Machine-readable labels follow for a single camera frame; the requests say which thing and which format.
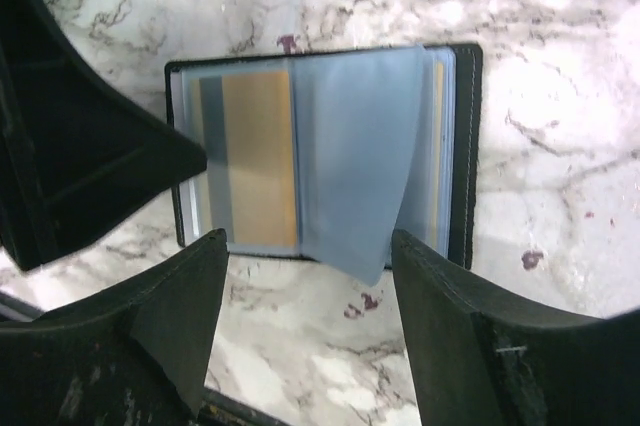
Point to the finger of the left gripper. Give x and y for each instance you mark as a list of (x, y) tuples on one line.
[(77, 157)]

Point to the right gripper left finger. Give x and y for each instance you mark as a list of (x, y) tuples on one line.
[(135, 353)]

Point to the black card holder wallet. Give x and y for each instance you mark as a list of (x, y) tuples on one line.
[(383, 138)]

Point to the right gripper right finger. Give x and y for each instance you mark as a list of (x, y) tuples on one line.
[(482, 355)]

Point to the gold credit card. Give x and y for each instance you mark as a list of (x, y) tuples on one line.
[(247, 129)]

